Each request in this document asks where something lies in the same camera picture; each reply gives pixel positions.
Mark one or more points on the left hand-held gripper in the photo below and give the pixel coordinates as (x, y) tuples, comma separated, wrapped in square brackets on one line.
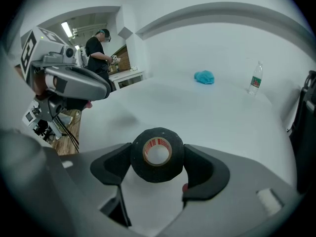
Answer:
[(47, 51)]

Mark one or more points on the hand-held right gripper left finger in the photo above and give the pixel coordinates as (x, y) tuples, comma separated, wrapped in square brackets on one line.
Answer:
[(112, 164)]

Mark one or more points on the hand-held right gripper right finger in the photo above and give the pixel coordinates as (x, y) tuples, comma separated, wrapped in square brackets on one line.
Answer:
[(207, 176)]

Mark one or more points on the black roll of tape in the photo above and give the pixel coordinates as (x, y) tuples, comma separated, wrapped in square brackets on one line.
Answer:
[(158, 174)]

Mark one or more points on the person's left hand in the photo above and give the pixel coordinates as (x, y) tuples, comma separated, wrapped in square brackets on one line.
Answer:
[(39, 84)]

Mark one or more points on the white side table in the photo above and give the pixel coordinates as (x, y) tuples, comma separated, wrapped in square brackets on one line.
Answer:
[(128, 76)]

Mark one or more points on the white equipment stand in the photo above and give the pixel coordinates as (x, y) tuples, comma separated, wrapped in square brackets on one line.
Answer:
[(37, 117)]

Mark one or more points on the ceiling light tube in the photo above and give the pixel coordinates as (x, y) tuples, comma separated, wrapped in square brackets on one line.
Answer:
[(65, 28)]

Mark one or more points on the blue crumpled cloth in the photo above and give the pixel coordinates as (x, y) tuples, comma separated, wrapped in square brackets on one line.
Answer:
[(204, 77)]

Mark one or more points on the clear plastic water bottle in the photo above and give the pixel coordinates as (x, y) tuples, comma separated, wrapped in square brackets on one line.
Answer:
[(255, 79)]

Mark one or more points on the wooden wall panel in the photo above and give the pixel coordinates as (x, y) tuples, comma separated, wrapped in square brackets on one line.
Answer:
[(123, 58)]

